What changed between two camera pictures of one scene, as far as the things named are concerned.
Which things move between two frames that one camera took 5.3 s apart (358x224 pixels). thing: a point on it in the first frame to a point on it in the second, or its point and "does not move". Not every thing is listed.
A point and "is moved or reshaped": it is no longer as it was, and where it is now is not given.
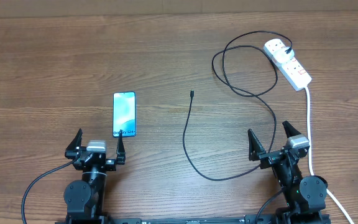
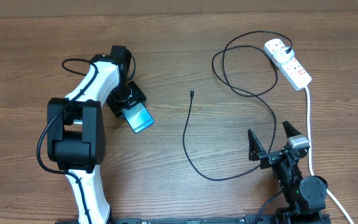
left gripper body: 109,165 to 124,95
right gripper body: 271,158 does not move
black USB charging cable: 249,94 does not move
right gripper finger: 289,130 does not move
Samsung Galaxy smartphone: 123,114 is moved or reshaped
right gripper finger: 255,147 does not move
